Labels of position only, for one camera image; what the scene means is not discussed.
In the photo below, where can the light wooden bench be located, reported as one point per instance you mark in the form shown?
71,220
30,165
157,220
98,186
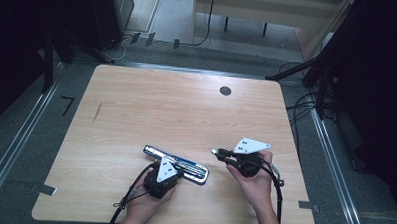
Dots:
273,14

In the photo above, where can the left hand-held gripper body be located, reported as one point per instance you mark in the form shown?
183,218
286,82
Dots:
162,180

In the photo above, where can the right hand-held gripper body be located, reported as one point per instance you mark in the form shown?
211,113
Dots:
248,160

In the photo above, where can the black cabinet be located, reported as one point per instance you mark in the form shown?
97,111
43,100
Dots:
110,15

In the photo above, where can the metal floor rail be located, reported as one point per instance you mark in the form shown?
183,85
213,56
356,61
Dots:
337,177
17,145

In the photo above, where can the grey tape piece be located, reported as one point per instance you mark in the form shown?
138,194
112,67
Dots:
308,206
45,188

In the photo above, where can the person's right hand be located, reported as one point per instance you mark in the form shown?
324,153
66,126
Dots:
255,190

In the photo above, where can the black stand legs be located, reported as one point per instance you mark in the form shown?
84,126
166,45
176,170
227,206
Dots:
72,51

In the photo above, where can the blue stapler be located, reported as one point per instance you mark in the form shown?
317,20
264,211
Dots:
192,170

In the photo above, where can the person's left hand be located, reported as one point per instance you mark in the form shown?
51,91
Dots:
144,208

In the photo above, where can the round dark table grommet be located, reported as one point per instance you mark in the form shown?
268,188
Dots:
225,91

